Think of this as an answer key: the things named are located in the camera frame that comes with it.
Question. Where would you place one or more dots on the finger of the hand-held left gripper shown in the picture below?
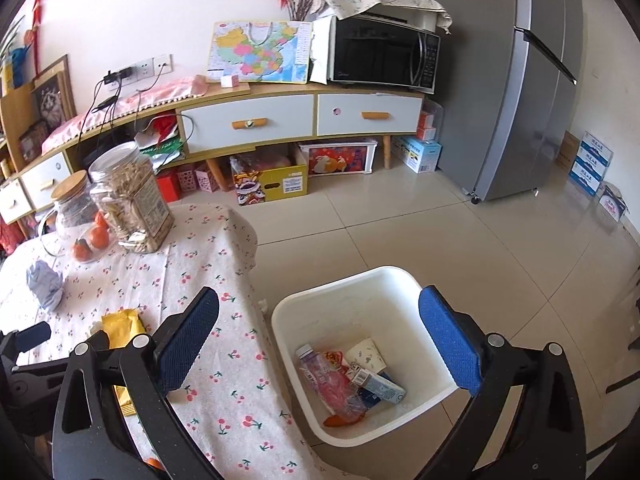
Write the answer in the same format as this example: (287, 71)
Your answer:
(30, 336)

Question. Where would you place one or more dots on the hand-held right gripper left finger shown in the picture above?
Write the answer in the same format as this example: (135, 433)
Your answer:
(187, 345)

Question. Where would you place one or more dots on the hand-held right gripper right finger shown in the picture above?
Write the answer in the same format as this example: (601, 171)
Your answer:
(447, 340)

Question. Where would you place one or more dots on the yellow snack packet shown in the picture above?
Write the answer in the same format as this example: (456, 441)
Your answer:
(122, 327)

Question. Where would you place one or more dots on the small blue white carton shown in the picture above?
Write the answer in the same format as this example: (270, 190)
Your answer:
(385, 388)

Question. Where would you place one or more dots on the white paper cup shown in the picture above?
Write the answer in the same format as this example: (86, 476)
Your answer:
(367, 352)

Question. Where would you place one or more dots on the white trash bin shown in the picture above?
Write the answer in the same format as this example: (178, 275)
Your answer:
(350, 290)

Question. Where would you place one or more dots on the clear plastic bottle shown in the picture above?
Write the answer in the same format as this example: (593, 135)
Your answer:
(311, 366)

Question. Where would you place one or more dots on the crumpled paper ball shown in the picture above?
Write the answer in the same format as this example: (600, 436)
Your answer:
(45, 285)

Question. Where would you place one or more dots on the cherry print tablecloth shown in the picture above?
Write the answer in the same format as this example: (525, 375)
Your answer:
(200, 260)

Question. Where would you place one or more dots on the orange tangerine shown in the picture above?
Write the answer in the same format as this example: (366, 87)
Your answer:
(99, 238)
(82, 251)
(102, 220)

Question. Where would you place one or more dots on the glass jar with wooden lid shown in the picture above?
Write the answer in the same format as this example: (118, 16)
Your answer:
(70, 210)

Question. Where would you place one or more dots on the white cabinet drawer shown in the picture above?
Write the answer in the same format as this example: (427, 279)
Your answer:
(12, 202)
(220, 122)
(370, 112)
(45, 177)

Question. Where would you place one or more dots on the orange wrapper scrap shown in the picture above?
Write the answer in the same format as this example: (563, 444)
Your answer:
(335, 419)

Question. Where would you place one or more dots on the clear plastic snack jar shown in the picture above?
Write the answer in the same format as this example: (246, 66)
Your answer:
(135, 200)

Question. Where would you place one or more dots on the red gift box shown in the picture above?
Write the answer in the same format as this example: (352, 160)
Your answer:
(169, 187)

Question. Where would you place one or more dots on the yellow printed cardboard box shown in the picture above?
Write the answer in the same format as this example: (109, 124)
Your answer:
(270, 180)

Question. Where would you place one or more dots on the blue white carton box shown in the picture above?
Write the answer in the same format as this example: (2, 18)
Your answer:
(417, 155)

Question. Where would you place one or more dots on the wooden shelf unit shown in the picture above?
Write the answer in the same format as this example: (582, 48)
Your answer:
(15, 130)

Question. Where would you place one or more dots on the blue white stacked box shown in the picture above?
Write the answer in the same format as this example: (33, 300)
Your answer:
(597, 150)
(585, 185)
(590, 170)

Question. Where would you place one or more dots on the white crate with red picture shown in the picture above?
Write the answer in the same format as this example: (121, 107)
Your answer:
(337, 157)

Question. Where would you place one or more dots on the orange white boxes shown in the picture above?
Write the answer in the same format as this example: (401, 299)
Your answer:
(426, 126)

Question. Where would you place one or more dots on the plain brown carton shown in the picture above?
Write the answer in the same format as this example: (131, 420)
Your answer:
(567, 152)

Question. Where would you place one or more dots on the framed cat picture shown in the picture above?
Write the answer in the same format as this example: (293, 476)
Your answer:
(52, 95)

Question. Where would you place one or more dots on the pink cloth runner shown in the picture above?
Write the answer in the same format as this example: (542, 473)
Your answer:
(150, 95)

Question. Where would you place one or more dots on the grey refrigerator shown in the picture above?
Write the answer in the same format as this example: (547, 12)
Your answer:
(480, 85)

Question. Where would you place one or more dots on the small white cube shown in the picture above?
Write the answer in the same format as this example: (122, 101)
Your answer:
(230, 81)

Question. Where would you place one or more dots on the long wooden cabinet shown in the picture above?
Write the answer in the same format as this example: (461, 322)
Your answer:
(280, 89)

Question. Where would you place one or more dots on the black microwave oven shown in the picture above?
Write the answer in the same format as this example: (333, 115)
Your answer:
(380, 55)

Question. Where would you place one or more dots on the map gift bag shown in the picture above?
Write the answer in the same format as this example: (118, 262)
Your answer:
(255, 50)

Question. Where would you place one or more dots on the white wall outlet strip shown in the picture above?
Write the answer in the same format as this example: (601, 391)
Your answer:
(155, 66)

